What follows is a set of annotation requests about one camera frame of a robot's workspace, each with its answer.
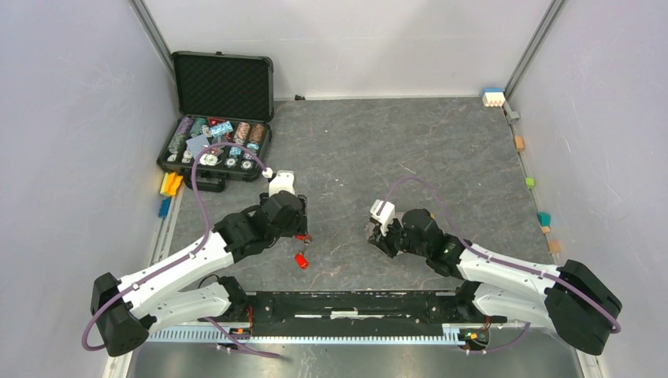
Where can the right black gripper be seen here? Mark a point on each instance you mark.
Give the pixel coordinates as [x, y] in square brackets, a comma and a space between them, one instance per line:
[383, 242]

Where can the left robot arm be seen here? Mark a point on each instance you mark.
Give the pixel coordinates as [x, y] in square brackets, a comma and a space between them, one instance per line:
[130, 309]

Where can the orange wooden cube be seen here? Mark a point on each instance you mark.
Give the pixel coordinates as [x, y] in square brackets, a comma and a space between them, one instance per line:
[519, 144]

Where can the tan wooden cube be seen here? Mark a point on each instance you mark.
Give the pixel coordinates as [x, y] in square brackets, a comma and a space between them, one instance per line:
[554, 246]

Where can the yellow orange toy block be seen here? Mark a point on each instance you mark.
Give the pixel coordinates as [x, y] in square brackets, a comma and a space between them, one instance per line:
[170, 184]

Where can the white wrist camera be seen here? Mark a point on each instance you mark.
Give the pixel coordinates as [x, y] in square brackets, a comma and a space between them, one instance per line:
[279, 181]
[383, 213]

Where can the grey block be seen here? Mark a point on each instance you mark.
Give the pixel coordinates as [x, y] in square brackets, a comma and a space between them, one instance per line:
[511, 116]

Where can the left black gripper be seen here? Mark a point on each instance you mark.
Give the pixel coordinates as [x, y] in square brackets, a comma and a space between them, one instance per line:
[298, 225]

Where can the black poker chip case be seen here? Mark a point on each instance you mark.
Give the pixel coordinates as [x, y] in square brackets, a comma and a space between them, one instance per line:
[226, 103]

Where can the white blue toy block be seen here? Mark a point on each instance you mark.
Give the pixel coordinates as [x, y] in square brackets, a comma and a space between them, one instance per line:
[493, 97]

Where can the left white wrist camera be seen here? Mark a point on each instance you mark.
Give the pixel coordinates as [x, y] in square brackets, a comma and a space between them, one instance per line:
[279, 181]

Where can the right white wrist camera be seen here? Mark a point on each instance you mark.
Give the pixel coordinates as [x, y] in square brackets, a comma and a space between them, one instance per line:
[383, 213]

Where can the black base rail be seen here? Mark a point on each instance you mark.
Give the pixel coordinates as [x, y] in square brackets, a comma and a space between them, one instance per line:
[352, 313]

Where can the teal cube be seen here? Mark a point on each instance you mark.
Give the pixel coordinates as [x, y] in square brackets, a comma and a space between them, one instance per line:
[544, 218]

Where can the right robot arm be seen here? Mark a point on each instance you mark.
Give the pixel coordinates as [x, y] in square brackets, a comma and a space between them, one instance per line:
[568, 299]

